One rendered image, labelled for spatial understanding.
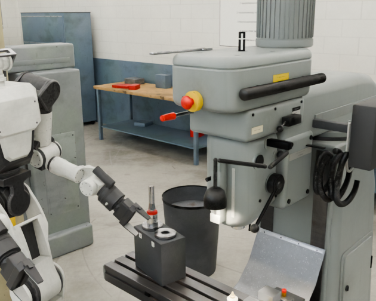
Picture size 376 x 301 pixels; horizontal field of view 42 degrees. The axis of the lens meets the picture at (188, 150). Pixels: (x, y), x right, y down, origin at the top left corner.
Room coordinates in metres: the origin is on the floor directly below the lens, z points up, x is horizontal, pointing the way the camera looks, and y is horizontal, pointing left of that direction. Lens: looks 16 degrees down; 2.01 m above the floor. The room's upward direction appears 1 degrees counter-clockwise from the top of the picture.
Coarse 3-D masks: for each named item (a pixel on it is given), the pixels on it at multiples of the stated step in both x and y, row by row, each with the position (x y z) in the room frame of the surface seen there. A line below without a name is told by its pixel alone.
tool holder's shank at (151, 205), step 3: (150, 186) 1.90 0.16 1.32; (153, 186) 1.90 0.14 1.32; (150, 189) 1.89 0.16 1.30; (153, 189) 1.90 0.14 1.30; (150, 192) 1.89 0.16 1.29; (153, 192) 1.90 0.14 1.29; (150, 195) 1.89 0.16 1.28; (153, 195) 1.90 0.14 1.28; (150, 198) 1.89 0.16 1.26; (153, 198) 1.90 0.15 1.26; (150, 201) 1.89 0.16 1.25; (153, 201) 1.90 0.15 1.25; (150, 204) 1.89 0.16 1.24; (153, 204) 1.90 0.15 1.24; (150, 207) 1.89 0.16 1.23; (153, 207) 1.89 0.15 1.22; (150, 210) 1.90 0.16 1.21; (153, 210) 1.90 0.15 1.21
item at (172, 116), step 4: (172, 112) 1.48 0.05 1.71; (180, 112) 1.51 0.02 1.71; (184, 112) 1.52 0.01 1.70; (188, 112) 1.53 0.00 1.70; (192, 112) 1.54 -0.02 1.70; (160, 116) 1.46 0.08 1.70; (164, 116) 1.45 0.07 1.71; (168, 116) 1.46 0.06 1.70; (172, 116) 1.47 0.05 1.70; (176, 116) 1.49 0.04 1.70; (164, 120) 1.45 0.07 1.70; (168, 120) 1.46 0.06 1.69
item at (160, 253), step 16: (144, 224) 1.91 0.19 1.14; (160, 224) 1.90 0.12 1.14; (144, 240) 1.84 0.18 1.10; (160, 240) 1.78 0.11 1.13; (176, 240) 1.78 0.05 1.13; (144, 256) 1.85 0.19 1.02; (160, 256) 1.75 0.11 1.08; (176, 256) 1.78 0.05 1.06; (160, 272) 1.75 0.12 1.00; (176, 272) 1.78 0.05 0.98
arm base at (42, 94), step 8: (24, 72) 1.92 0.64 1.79; (16, 80) 1.89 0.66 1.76; (48, 80) 1.87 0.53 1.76; (48, 88) 1.85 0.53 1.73; (56, 88) 1.90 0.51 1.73; (40, 96) 1.82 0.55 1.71; (48, 96) 1.86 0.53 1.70; (56, 96) 1.90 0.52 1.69; (40, 104) 1.85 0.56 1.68; (48, 104) 1.87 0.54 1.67
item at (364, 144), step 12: (360, 108) 1.51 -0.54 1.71; (372, 108) 1.48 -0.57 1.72; (360, 120) 1.50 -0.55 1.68; (372, 120) 1.48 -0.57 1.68; (360, 132) 1.50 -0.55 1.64; (372, 132) 1.48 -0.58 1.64; (360, 144) 1.50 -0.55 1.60; (372, 144) 1.47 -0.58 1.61; (360, 156) 1.50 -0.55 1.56; (372, 156) 1.48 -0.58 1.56; (360, 168) 1.50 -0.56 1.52; (372, 168) 1.48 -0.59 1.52
